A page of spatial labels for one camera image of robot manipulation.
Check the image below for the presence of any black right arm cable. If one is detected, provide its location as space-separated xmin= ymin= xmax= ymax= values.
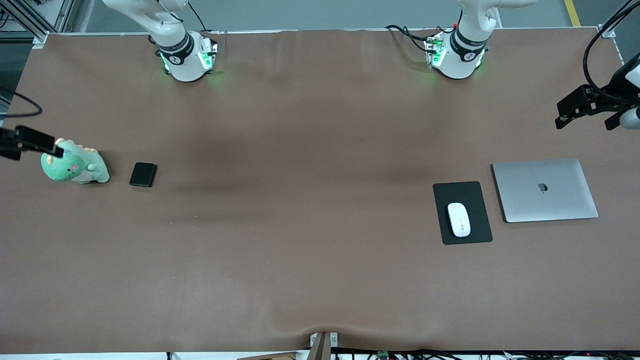
xmin=0 ymin=86 xmax=43 ymax=119

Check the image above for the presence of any black mouse pad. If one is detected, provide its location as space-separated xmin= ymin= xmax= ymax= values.
xmin=432 ymin=180 xmax=494 ymax=246

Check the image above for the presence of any green dinosaur plush toy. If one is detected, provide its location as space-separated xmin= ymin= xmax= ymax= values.
xmin=40 ymin=138 xmax=111 ymax=185

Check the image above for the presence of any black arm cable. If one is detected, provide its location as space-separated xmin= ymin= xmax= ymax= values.
xmin=582 ymin=0 xmax=640 ymax=93
xmin=0 ymin=86 xmax=43 ymax=119

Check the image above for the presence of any white computer mouse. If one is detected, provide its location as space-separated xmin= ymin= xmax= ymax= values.
xmin=447 ymin=202 xmax=472 ymax=238

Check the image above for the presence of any grey table edge bracket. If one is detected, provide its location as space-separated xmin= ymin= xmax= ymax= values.
xmin=309 ymin=331 xmax=339 ymax=360

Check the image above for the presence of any brown table cover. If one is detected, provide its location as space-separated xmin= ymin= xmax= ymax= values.
xmin=0 ymin=27 xmax=640 ymax=353

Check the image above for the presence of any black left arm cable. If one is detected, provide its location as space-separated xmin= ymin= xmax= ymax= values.
xmin=582 ymin=0 xmax=640 ymax=93

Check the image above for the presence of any silver closed laptop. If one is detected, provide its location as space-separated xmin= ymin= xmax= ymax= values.
xmin=491 ymin=158 xmax=600 ymax=224

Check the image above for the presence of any black base cable bundle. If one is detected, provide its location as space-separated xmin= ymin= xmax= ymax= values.
xmin=385 ymin=24 xmax=441 ymax=56

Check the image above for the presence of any aluminium frame profile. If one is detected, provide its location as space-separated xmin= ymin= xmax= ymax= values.
xmin=0 ymin=0 xmax=76 ymax=48
xmin=598 ymin=0 xmax=640 ymax=39

